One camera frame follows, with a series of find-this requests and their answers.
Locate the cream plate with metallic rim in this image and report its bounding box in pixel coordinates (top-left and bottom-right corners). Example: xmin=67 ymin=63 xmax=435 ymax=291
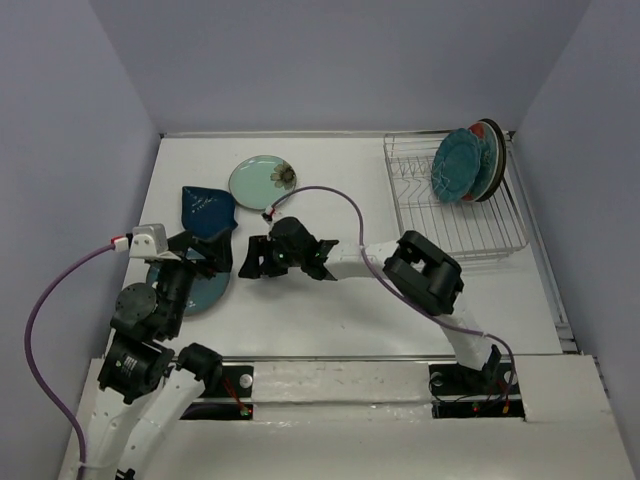
xmin=478 ymin=118 xmax=507 ymax=202

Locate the teal scalloped plate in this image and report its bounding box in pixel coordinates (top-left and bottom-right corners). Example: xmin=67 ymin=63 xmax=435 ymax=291
xmin=431 ymin=128 xmax=481 ymax=204

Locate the light green flower plate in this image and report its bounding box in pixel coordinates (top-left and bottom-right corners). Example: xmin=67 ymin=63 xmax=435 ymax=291
xmin=228 ymin=155 xmax=297 ymax=211

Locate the red plate with teal flower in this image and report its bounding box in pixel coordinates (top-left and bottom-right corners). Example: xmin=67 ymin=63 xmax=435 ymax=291
xmin=463 ymin=120 xmax=498 ymax=203

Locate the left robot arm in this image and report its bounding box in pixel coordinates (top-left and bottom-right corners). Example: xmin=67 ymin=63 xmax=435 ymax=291
xmin=78 ymin=224 xmax=233 ymax=479

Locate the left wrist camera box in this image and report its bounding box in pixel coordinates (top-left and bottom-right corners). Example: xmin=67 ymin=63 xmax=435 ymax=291
xmin=129 ymin=224 xmax=173 ymax=260

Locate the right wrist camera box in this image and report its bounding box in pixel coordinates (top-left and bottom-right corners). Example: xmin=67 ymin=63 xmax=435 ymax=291
xmin=261 ymin=205 xmax=275 ymax=224

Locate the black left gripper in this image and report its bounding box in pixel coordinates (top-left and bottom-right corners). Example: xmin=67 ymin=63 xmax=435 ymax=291
xmin=158 ymin=224 xmax=235 ymax=334

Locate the metal wire dish rack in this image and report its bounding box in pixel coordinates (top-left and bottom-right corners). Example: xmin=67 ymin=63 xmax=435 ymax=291
xmin=383 ymin=131 xmax=529 ymax=265

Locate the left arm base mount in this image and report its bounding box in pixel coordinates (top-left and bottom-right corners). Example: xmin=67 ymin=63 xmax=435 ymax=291
xmin=181 ymin=364 xmax=254 ymax=421

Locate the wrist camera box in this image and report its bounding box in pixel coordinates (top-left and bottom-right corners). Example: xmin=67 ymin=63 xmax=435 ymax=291
xmin=129 ymin=224 xmax=173 ymax=260
xmin=261 ymin=205 xmax=275 ymax=224

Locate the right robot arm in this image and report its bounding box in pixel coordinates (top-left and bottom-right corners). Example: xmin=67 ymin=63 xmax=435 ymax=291
xmin=239 ymin=217 xmax=501 ymax=392

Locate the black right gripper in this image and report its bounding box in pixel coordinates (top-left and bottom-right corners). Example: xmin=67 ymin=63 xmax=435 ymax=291
xmin=239 ymin=232 xmax=305 ymax=276

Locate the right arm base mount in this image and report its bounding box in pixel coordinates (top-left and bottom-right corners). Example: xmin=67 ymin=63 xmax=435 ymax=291
xmin=428 ymin=363 xmax=526 ymax=420

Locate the navy blue leaf-shaped dish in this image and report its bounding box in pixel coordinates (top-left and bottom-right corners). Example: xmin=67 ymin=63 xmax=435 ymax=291
xmin=181 ymin=186 xmax=238 ymax=239

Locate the small dark teal round plate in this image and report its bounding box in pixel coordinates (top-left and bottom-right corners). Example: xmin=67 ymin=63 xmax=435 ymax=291
xmin=146 ymin=249 xmax=230 ymax=317

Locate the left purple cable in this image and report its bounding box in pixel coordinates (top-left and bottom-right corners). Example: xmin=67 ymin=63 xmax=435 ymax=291
xmin=24 ymin=237 xmax=132 ymax=469

